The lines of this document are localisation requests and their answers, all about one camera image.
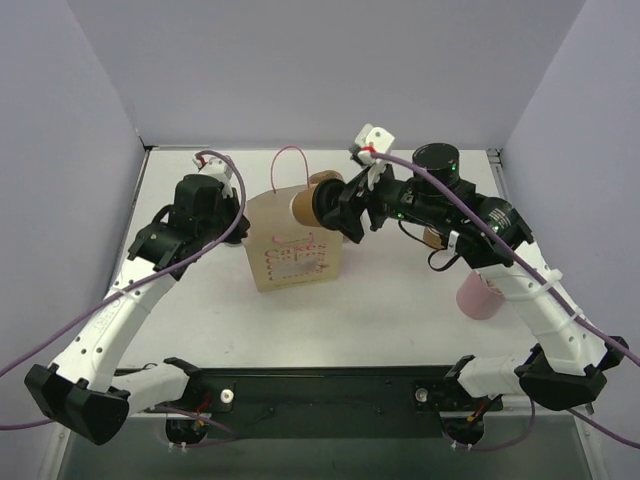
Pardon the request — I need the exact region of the black cup lid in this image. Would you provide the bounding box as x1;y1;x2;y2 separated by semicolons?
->
312;178;346;231

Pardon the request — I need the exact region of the single brown paper cup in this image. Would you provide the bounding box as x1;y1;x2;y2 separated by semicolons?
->
290;186;319;227

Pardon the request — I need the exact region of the stack of brown paper cups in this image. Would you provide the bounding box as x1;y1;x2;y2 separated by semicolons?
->
423;227;447;250

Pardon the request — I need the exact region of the cream and pink paper bag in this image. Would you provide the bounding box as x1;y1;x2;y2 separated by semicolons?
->
243;160;344;293

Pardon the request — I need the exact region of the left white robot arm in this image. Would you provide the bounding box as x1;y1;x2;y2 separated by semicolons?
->
24;174;249;445

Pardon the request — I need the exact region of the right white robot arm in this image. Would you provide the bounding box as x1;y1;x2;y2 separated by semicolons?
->
312;143;628;411

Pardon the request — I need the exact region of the brown pulp cup carrier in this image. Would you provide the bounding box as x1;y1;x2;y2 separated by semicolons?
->
309;170;343;185

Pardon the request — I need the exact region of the pink cup with straws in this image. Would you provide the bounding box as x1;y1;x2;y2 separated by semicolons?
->
456;271;504;320

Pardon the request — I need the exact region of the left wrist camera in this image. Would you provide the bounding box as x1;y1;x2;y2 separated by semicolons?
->
192;155;233;185

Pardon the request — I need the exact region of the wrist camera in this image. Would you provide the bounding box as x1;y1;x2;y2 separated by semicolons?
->
348;123;395;166
192;155;233;185

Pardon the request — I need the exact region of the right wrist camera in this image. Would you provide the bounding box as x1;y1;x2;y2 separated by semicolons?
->
348;123;395;166

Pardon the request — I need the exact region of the aluminium frame rail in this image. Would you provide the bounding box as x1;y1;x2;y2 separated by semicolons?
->
487;147;596;416

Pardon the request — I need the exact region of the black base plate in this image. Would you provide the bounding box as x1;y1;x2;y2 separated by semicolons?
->
124;367;504;441

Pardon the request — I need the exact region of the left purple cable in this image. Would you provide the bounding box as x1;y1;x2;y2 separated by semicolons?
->
0;149;251;451

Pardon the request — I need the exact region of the purple cable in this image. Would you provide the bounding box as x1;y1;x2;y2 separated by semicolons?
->
0;149;251;451
367;152;640;454

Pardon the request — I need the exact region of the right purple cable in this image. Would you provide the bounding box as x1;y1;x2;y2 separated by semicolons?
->
367;152;640;454

